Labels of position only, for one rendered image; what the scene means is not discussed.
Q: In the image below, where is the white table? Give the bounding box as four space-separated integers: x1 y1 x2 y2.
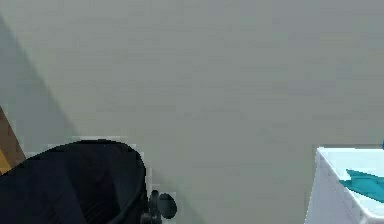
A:
303 146 384 224

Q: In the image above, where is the teal cloth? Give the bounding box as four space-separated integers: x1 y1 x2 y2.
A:
338 168 384 204

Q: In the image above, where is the brown wooden furniture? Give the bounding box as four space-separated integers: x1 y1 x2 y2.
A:
0 105 27 176

